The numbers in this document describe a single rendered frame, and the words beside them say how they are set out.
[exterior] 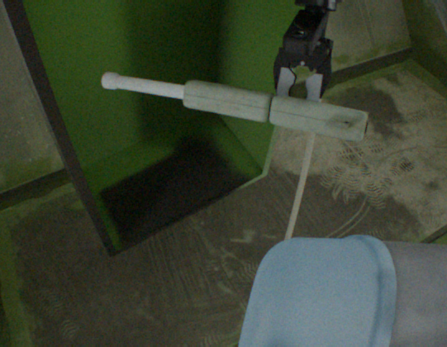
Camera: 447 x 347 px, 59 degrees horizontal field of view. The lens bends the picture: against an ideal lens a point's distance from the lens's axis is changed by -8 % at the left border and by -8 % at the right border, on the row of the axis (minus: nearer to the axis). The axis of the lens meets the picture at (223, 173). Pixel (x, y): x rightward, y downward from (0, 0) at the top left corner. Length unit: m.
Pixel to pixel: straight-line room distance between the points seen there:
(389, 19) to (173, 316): 2.18
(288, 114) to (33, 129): 1.58
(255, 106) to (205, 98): 0.09
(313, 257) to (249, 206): 1.77
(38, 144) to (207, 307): 1.09
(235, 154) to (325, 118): 0.88
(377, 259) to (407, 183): 2.00
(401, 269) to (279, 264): 0.05
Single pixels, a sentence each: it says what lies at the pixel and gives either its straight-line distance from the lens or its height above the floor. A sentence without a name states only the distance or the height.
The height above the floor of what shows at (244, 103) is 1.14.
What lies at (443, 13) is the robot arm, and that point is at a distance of 0.45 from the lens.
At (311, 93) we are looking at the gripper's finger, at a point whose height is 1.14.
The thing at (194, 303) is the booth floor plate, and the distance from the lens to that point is 1.69.
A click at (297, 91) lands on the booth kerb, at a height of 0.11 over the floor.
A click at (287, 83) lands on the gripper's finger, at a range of 0.72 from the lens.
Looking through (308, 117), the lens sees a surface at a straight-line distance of 0.67.
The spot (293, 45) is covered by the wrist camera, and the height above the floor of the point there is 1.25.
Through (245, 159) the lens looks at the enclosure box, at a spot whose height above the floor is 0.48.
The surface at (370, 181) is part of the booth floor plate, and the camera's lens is 2.11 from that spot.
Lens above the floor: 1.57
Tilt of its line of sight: 48 degrees down
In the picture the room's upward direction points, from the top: 4 degrees counter-clockwise
